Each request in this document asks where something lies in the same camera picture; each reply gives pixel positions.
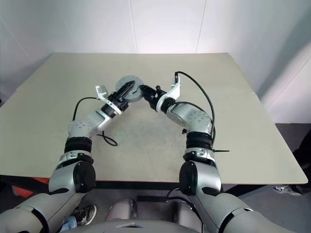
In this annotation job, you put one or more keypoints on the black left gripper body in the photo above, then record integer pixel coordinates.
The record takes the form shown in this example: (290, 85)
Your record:
(119, 102)

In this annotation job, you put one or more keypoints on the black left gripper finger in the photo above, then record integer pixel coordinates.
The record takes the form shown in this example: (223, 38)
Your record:
(125, 88)
(127, 94)

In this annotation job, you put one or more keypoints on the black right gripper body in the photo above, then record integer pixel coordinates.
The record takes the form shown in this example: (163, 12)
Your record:
(154, 98)

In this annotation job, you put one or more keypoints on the grey round motor lid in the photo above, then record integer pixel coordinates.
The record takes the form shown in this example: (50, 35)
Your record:
(122, 81)

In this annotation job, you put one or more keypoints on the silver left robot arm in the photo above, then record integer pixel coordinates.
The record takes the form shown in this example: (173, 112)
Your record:
(82, 126)

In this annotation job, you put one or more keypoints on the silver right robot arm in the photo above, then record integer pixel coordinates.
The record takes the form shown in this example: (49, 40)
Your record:
(194, 119)

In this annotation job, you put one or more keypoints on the black zip tie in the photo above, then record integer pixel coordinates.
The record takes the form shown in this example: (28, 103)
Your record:
(222, 151)

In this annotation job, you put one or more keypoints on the grey rounded hump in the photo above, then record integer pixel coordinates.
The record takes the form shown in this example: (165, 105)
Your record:
(121, 210)

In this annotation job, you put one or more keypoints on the black patterned sneaker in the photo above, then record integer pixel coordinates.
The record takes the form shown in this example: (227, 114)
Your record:
(85, 214)

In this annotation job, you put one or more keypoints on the grey robot chest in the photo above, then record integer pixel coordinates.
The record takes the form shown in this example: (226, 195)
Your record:
(136, 227)

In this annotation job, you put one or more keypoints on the orange object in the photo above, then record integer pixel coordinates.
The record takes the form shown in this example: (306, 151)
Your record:
(23, 191)

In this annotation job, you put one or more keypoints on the blue jeans leg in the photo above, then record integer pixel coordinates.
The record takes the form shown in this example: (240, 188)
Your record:
(68, 224)

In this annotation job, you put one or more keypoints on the grey sneaker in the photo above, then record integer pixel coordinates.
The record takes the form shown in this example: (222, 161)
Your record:
(288, 189)

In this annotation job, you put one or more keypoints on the black bulky object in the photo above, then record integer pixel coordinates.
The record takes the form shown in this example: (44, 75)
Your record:
(305, 165)

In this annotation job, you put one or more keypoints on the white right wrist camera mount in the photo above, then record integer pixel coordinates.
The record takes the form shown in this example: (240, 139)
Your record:
(173, 91)

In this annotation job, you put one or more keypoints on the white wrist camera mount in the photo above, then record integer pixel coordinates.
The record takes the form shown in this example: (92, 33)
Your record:
(173, 91)
(100, 91)

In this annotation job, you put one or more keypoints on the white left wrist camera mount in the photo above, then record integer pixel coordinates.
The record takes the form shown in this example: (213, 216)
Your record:
(100, 91)

